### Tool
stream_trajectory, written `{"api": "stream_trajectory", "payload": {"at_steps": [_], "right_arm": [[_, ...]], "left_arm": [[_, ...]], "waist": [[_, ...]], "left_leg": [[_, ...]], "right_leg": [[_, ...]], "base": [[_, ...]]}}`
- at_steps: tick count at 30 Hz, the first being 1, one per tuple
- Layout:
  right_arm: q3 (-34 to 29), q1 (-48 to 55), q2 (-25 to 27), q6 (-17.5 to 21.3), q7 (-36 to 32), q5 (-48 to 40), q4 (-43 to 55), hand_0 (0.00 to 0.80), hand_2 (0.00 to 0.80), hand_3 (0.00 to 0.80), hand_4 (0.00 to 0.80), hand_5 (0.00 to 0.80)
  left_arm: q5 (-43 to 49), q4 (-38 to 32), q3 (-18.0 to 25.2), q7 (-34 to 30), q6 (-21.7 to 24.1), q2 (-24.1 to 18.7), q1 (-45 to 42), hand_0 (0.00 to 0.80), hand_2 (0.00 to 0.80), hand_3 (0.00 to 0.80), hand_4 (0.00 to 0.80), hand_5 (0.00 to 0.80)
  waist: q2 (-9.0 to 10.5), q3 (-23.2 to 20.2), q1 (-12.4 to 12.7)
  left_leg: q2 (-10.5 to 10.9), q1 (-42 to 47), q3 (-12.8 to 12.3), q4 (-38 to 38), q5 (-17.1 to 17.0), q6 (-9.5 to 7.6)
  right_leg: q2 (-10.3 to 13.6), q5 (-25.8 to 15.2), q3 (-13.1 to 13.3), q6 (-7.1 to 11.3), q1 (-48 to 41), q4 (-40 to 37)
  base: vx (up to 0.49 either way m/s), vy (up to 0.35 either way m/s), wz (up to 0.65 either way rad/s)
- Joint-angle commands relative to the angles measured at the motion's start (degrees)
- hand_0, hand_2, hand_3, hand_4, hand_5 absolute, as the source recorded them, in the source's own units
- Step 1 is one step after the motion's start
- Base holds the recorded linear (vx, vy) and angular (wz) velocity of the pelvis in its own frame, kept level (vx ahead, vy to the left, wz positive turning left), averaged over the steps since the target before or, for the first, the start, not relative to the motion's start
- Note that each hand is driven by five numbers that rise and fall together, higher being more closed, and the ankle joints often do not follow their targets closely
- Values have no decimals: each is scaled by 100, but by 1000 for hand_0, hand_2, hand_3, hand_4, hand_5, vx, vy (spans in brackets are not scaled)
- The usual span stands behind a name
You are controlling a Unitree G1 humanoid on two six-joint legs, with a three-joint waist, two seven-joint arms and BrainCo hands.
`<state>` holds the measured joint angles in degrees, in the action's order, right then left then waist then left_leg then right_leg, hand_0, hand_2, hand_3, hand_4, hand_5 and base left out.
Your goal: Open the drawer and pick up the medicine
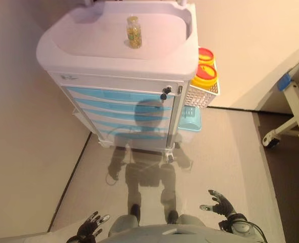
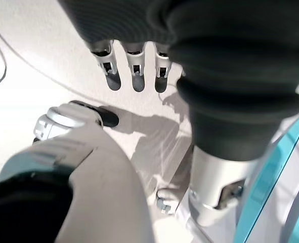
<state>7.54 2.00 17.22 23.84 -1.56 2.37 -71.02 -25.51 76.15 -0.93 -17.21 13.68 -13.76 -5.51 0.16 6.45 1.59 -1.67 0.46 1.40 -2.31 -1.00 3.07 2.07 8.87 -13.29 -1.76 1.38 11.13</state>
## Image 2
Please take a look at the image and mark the robot left hand black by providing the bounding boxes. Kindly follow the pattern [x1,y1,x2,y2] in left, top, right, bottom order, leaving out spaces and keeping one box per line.
[57,0,299,227]

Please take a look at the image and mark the drawer with blue front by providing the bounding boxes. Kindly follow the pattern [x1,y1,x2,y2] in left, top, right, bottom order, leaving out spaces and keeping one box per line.
[235,108,299,243]

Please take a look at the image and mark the thin grey cable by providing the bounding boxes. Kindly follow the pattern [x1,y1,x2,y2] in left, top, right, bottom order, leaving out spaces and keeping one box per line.
[0,12,102,107]

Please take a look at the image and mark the robot left leg grey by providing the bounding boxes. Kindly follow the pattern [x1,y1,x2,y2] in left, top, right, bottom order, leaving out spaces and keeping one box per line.
[0,100,152,243]

